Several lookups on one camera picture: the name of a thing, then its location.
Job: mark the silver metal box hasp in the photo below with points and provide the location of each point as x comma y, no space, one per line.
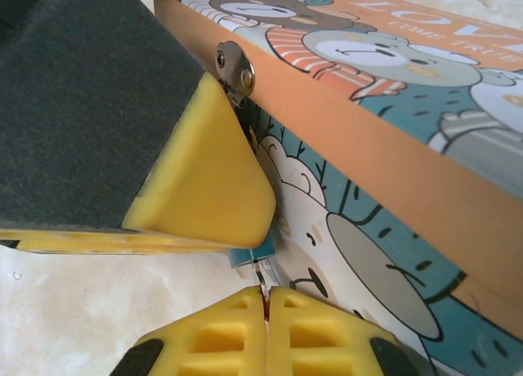
237,65

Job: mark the orange cartoon bear tin box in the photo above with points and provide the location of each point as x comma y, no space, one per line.
367,147

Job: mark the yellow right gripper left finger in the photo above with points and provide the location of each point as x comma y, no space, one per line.
216,335

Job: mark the small blue padlock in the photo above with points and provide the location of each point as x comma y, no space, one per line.
241,259

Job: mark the small silver key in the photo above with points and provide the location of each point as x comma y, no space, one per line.
263,288

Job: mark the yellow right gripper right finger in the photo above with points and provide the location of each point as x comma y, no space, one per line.
318,335

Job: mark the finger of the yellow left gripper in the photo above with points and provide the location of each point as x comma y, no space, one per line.
102,243
102,118

